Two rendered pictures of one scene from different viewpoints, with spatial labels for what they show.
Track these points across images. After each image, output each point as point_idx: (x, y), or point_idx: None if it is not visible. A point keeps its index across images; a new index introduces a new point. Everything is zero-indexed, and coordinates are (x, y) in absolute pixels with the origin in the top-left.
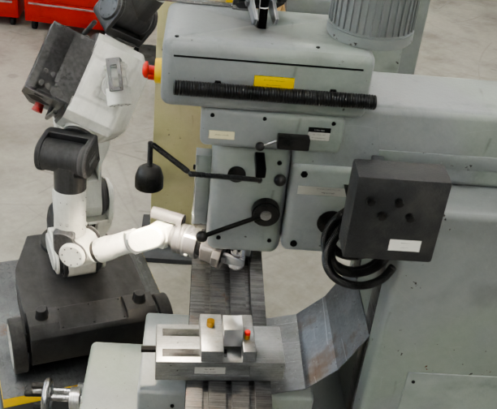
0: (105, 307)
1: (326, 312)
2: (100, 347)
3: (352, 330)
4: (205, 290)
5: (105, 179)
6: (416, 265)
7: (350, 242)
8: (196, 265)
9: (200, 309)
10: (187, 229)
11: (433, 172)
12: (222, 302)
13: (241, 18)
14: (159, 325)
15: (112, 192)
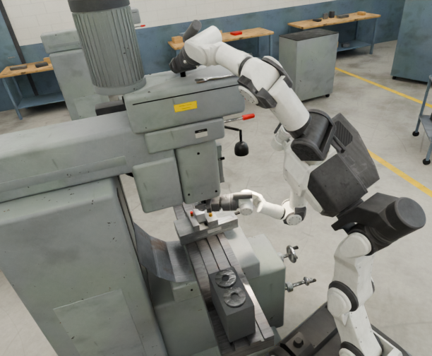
0: (315, 333)
1: (157, 265)
2: (279, 263)
3: (141, 236)
4: (230, 264)
5: (341, 291)
6: None
7: None
8: (244, 280)
9: (226, 251)
10: (229, 194)
11: (102, 104)
12: (217, 259)
13: (196, 76)
14: (236, 218)
15: (331, 292)
